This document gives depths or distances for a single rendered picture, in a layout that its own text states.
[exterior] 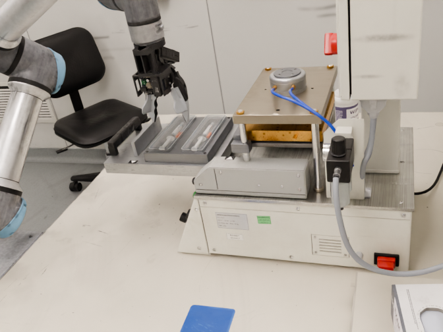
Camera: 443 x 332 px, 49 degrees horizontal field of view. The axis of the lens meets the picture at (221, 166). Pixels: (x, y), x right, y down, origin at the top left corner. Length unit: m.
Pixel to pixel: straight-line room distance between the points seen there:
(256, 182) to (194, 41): 1.84
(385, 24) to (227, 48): 1.94
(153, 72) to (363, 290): 0.64
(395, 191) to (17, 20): 0.93
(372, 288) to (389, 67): 0.43
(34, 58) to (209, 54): 1.51
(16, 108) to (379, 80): 0.94
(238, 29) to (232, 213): 1.72
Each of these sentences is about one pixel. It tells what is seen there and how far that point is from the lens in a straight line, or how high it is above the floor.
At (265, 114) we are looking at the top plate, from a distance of 0.98.
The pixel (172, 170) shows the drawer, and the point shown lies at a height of 0.96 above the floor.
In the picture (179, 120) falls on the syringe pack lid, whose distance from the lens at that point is 1.28.
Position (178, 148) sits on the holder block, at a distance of 1.16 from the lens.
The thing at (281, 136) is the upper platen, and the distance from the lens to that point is 1.03.
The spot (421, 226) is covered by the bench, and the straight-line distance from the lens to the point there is 1.26.
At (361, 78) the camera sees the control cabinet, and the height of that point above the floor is 1.19.
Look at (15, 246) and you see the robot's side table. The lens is 1.47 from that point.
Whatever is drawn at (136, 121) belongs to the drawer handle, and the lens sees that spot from 1.34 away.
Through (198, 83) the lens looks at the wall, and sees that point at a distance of 2.88.
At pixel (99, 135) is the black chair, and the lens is 2.67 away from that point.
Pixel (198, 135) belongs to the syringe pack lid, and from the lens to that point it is 1.19.
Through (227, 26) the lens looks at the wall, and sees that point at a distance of 2.71.
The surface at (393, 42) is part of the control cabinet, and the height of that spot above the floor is 1.25.
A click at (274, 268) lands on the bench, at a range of 1.14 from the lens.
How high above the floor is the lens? 1.52
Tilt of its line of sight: 30 degrees down
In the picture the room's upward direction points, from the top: 10 degrees counter-clockwise
